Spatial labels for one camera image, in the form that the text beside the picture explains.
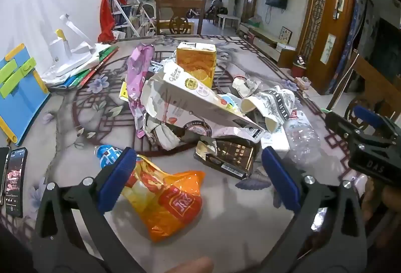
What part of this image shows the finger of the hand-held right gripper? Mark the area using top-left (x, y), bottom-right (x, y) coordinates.
top-left (325, 111), bottom-right (361, 148)
top-left (353, 105), bottom-right (401, 143)

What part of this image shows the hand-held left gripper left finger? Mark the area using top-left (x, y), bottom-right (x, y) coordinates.
top-left (31, 147), bottom-right (148, 273)

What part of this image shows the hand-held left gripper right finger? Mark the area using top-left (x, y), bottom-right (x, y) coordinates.
top-left (262, 146), bottom-right (367, 273)

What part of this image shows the black gold box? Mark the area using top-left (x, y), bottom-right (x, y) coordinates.
top-left (193, 137), bottom-right (255, 180)

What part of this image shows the orange snack bag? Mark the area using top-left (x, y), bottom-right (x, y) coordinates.
top-left (121, 154), bottom-right (206, 243)

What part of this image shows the yellow carton box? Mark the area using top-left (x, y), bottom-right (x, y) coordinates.
top-left (175, 42), bottom-right (217, 90)

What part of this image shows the person's right hand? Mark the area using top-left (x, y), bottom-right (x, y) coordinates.
top-left (360, 179), bottom-right (401, 230)

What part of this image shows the person's left hand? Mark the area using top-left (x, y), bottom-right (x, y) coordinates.
top-left (166, 257), bottom-right (215, 273)

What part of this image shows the blue white snack wrapper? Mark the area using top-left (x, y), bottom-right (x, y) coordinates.
top-left (95, 144), bottom-right (138, 170)

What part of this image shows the white paper card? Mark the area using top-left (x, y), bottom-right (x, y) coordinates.
top-left (260, 132), bottom-right (290, 151)

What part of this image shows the carved wooden chair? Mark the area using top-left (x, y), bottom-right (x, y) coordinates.
top-left (326, 50), bottom-right (401, 132)

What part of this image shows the clear plastic bottle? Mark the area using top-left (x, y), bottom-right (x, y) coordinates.
top-left (282, 112), bottom-right (322, 164)

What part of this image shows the tissue box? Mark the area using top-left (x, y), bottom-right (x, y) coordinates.
top-left (294, 76), bottom-right (312, 90)

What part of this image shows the red pot with doll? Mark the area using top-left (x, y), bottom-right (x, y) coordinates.
top-left (291, 55), bottom-right (309, 77)

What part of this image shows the crushed printed paper cup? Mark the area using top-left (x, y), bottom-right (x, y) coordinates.
top-left (241, 88), bottom-right (296, 132)

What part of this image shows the white red crumpled wrapper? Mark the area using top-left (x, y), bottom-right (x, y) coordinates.
top-left (232, 76), bottom-right (262, 98)

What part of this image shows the small framed picture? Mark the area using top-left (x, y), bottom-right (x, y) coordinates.
top-left (280, 26), bottom-right (293, 44)

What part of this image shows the torn white cardboard box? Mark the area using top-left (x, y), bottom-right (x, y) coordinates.
top-left (140, 62), bottom-right (265, 143)

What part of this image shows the pink snack bag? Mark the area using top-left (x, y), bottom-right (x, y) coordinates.
top-left (126, 44), bottom-right (155, 139)

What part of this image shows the stack of books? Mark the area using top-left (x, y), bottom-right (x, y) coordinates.
top-left (50, 44), bottom-right (120, 90)

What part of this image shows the low television cabinet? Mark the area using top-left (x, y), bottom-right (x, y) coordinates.
top-left (238, 22), bottom-right (296, 68)

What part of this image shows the blue book stand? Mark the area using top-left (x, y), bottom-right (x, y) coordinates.
top-left (0, 44), bottom-right (51, 145)

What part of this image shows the white desk lamp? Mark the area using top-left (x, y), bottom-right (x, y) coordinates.
top-left (38, 0), bottom-right (110, 81)

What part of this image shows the small white table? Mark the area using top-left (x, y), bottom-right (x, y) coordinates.
top-left (217, 14), bottom-right (242, 30)

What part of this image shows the red cloth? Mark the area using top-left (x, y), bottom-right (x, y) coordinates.
top-left (98, 0), bottom-right (127, 42)

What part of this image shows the white book rack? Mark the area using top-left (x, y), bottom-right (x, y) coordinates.
top-left (107, 0), bottom-right (157, 38)

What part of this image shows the wooden dining chair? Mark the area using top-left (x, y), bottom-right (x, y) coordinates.
top-left (155, 0), bottom-right (207, 36)

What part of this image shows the black stroller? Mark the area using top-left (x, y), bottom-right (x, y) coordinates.
top-left (205, 0), bottom-right (228, 23)

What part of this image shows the short wall scroll picture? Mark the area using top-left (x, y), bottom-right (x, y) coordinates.
top-left (320, 33), bottom-right (336, 63)

